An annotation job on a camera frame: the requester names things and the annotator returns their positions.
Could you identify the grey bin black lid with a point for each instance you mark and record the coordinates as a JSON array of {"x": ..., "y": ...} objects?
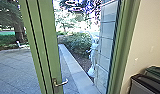
[{"x": 142, "y": 86}]

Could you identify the green glass door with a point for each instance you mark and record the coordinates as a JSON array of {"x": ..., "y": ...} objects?
[{"x": 42, "y": 43}]

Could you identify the grey outdoor wall panel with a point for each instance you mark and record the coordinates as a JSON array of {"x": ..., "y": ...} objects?
[{"x": 106, "y": 46}]

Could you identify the white outdoor bench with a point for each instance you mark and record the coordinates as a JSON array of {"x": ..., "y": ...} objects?
[{"x": 22, "y": 44}]

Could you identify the white garden statue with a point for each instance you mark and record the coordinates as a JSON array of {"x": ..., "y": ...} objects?
[{"x": 93, "y": 55}]

